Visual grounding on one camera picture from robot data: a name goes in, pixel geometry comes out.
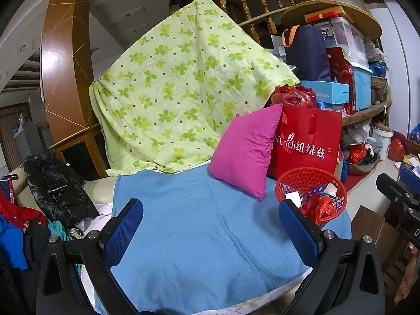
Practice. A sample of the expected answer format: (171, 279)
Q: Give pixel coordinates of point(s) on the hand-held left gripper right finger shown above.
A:
(297, 229)

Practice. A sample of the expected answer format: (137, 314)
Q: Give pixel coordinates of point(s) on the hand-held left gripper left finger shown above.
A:
(126, 233)

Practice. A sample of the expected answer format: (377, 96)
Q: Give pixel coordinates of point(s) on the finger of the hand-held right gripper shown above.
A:
(390, 187)

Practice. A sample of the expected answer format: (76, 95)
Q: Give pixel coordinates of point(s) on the white paper wrapper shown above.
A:
(292, 198)

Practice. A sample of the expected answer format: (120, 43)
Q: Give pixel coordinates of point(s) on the red plastic wrapper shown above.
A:
(323, 208)

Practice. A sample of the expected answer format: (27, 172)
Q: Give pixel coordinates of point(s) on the blue and white packet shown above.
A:
(316, 191)

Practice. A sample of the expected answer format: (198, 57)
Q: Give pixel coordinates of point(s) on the white paper scrap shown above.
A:
(330, 190)

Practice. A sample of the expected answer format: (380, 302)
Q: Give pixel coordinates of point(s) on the red plastic basket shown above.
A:
(295, 175)

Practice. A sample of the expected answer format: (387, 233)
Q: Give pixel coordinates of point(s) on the person's right hand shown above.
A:
(410, 279)

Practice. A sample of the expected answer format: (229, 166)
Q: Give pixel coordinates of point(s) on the black plastic bag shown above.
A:
(370, 157)

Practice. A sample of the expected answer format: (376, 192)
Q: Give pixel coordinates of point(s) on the metal bowl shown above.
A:
(357, 168)

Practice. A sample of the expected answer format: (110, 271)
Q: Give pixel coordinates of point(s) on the red floor mat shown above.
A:
(352, 182)

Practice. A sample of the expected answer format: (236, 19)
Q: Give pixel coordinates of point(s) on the red sack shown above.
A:
(397, 149)

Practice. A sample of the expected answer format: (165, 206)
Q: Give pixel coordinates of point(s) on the brown wooden stool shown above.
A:
(370, 226)

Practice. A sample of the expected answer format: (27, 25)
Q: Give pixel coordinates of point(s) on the white bucket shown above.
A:
(382, 144)

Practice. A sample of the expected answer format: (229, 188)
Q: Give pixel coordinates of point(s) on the small red plastic bag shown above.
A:
(357, 154)

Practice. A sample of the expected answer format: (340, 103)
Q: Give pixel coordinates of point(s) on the cream leather sofa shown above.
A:
(98, 190)

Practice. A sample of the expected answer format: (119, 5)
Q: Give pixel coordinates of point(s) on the blue plastic bag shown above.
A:
(381, 69)
(415, 136)

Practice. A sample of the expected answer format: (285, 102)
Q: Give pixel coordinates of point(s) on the white plastic bag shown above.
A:
(356, 133)

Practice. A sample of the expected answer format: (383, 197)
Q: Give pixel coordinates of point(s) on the light blue blanket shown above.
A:
(197, 220)

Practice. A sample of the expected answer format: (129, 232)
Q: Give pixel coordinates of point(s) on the wooden table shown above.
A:
(370, 111)

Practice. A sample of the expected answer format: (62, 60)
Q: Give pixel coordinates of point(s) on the black glossy jacket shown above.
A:
(55, 187)

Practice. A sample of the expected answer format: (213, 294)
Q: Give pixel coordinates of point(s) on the red tote bag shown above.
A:
(328, 128)

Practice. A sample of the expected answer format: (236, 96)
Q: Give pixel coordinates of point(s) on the pink pillow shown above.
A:
(246, 151)

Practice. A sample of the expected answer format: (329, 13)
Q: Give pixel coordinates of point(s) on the woven basket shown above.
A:
(379, 82)

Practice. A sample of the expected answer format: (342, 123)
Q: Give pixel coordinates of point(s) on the blue storage bin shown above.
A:
(361, 85)

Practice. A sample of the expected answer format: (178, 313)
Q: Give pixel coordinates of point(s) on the light blue cardboard box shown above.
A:
(334, 90)

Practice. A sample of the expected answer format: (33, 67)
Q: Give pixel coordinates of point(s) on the pile of clothes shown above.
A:
(13, 242)

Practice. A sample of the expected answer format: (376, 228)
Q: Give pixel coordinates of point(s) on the red gift box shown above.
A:
(341, 72)

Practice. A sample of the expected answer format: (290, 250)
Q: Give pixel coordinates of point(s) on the grey cabinet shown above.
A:
(29, 137)

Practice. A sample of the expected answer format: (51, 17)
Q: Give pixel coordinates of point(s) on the green clover print blanket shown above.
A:
(180, 88)

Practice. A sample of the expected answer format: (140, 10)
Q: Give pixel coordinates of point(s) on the clear plastic storage box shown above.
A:
(344, 36)

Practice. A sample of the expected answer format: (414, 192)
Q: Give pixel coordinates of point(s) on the wooden pillar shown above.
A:
(65, 72)

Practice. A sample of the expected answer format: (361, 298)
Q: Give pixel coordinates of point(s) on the round wooden tabletop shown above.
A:
(361, 14)

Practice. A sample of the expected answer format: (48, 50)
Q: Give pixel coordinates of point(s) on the red flat box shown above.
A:
(321, 16)

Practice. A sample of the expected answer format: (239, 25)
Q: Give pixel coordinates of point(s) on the wooden stair railing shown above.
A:
(244, 3)

